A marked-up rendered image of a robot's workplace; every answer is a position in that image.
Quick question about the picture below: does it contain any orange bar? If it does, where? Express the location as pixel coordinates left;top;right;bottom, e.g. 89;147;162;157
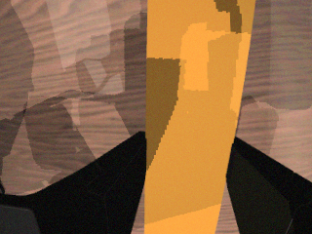
144;0;256;234

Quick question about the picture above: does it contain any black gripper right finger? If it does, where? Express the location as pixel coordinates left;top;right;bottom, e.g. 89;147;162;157
225;136;312;234

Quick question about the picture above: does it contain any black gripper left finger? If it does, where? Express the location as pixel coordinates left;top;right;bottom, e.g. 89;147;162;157
0;132;147;234

